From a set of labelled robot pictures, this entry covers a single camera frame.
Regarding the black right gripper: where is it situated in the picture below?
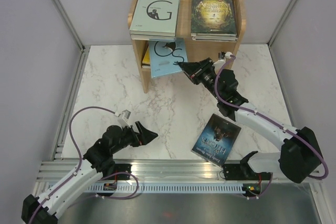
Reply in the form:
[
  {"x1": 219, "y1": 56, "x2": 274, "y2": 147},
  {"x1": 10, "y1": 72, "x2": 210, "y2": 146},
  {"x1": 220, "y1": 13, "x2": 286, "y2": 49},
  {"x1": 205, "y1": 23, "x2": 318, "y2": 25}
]
[{"x1": 178, "y1": 57, "x2": 223, "y2": 101}]

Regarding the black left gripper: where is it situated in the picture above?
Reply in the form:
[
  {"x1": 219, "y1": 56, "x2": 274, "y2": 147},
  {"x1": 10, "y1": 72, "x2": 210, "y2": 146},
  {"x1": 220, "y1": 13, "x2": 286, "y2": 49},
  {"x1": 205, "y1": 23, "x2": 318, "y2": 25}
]
[{"x1": 111, "y1": 121, "x2": 158, "y2": 154}]

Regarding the light blue paperback book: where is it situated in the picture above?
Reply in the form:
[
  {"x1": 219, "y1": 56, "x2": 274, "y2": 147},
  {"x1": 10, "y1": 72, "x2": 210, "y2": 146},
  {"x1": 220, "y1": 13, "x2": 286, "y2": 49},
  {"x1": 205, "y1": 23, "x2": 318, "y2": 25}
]
[{"x1": 149, "y1": 38, "x2": 188, "y2": 79}]

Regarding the purple Robinson Crusoe book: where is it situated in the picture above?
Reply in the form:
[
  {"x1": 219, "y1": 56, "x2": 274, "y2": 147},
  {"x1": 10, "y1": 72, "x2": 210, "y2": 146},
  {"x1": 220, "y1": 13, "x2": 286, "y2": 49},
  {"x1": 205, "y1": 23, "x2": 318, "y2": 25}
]
[{"x1": 192, "y1": 35, "x2": 238, "y2": 41}]

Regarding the yellow paperback book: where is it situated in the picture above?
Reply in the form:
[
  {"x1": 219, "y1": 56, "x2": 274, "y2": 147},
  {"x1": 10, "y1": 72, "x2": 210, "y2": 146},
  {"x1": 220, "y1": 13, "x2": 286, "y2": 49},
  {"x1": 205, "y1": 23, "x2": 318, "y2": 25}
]
[{"x1": 142, "y1": 47, "x2": 150, "y2": 66}]

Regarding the black Moon and Sixpence book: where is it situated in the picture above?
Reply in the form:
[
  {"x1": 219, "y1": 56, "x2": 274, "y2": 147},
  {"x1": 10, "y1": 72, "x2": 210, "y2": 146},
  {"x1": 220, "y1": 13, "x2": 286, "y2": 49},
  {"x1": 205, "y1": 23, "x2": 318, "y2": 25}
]
[{"x1": 141, "y1": 65, "x2": 151, "y2": 69}]

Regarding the blue 20000 Leagues book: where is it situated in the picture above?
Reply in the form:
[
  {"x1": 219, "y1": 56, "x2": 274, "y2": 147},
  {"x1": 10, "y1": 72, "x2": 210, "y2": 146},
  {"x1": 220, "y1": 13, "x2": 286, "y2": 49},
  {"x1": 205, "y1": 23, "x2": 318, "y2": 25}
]
[{"x1": 130, "y1": 34, "x2": 176, "y2": 41}]

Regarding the green Alice Wonderland book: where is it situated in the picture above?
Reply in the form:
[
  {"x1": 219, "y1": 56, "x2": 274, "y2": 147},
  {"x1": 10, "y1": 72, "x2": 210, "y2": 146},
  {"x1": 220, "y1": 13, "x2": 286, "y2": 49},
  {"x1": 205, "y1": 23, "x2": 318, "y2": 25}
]
[{"x1": 191, "y1": 0, "x2": 237, "y2": 38}]

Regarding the pale green Gatsby book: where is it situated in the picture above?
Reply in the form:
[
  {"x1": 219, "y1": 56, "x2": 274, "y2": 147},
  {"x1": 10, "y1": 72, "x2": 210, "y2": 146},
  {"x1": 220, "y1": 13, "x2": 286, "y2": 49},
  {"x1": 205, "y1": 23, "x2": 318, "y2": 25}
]
[{"x1": 129, "y1": 0, "x2": 180, "y2": 37}]

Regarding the dark Wuthering Heights book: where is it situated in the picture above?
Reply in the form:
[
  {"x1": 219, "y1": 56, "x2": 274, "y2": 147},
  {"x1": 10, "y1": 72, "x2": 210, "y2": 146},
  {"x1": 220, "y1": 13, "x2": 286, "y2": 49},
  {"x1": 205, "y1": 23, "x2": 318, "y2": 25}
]
[{"x1": 191, "y1": 114, "x2": 241, "y2": 167}]

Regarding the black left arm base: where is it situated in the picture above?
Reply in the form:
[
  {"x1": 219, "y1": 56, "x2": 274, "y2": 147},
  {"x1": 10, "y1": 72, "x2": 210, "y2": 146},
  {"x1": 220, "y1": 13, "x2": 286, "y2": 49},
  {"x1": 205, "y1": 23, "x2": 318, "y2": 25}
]
[{"x1": 103, "y1": 163, "x2": 132, "y2": 182}]

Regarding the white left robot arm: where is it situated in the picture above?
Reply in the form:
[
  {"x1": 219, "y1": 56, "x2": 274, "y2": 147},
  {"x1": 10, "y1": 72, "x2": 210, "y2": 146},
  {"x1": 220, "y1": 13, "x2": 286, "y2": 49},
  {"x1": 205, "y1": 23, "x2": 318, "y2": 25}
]
[{"x1": 21, "y1": 121, "x2": 158, "y2": 223}]

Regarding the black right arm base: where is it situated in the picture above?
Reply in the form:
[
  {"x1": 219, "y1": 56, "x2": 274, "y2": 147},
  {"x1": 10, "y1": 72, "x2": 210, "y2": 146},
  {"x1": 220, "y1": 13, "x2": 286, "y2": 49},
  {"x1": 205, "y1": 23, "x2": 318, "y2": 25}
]
[{"x1": 223, "y1": 163, "x2": 271, "y2": 182}]

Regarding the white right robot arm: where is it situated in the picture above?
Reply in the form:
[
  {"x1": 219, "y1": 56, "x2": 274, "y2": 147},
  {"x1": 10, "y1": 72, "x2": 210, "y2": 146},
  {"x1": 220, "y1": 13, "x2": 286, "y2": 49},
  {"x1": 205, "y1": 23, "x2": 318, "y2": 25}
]
[{"x1": 178, "y1": 58, "x2": 329, "y2": 184}]

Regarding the wooden two-tier shelf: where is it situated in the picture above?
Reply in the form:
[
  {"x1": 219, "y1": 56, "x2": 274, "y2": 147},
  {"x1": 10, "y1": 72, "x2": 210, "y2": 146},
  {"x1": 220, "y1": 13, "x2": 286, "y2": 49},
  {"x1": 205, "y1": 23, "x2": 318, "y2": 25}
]
[{"x1": 126, "y1": 0, "x2": 248, "y2": 94}]

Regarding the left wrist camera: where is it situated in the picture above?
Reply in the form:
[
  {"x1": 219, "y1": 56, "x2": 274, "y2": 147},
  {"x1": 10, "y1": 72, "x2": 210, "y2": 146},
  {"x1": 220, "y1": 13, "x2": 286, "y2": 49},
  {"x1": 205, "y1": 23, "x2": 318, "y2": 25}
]
[{"x1": 114, "y1": 110, "x2": 131, "y2": 127}]

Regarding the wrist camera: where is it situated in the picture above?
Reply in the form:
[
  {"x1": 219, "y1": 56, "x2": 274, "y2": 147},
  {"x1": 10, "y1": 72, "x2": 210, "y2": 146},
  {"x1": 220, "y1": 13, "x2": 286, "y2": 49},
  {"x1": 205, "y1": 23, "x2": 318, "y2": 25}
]
[
  {"x1": 215, "y1": 51, "x2": 236, "y2": 67},
  {"x1": 114, "y1": 110, "x2": 131, "y2": 127}
]

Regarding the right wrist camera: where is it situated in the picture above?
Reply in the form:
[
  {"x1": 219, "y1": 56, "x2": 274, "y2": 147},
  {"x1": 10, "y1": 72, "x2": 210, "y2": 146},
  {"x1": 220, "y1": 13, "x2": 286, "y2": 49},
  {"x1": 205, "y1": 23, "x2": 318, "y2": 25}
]
[{"x1": 215, "y1": 51, "x2": 236, "y2": 67}]

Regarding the white slotted cable duct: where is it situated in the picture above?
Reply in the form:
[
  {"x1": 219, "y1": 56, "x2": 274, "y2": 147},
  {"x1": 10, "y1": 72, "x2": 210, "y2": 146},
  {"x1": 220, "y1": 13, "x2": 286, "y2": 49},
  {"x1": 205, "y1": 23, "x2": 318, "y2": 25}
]
[{"x1": 86, "y1": 183, "x2": 254, "y2": 194}]

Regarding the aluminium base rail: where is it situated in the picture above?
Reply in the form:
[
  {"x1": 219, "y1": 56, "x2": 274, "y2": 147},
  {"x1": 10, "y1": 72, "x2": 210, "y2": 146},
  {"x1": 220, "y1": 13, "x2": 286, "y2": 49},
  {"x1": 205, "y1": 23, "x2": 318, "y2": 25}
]
[{"x1": 36, "y1": 159, "x2": 323, "y2": 183}]

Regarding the right aluminium frame post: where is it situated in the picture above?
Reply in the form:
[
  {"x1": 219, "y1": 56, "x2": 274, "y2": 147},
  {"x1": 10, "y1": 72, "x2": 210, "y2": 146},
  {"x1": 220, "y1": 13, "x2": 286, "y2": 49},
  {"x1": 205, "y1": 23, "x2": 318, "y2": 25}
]
[{"x1": 267, "y1": 0, "x2": 299, "y2": 48}]

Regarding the aluminium frame post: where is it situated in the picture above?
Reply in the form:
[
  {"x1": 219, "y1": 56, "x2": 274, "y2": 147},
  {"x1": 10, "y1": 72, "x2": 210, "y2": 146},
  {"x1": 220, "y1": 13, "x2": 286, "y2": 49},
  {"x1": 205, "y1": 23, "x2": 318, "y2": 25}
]
[
  {"x1": 51, "y1": 0, "x2": 85, "y2": 52},
  {"x1": 267, "y1": 0, "x2": 299, "y2": 48}
]

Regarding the left aluminium frame post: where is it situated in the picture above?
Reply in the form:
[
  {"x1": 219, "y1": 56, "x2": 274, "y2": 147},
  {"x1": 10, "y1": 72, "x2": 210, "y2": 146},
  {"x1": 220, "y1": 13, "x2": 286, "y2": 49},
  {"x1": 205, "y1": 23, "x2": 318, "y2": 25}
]
[{"x1": 51, "y1": 0, "x2": 85, "y2": 52}]

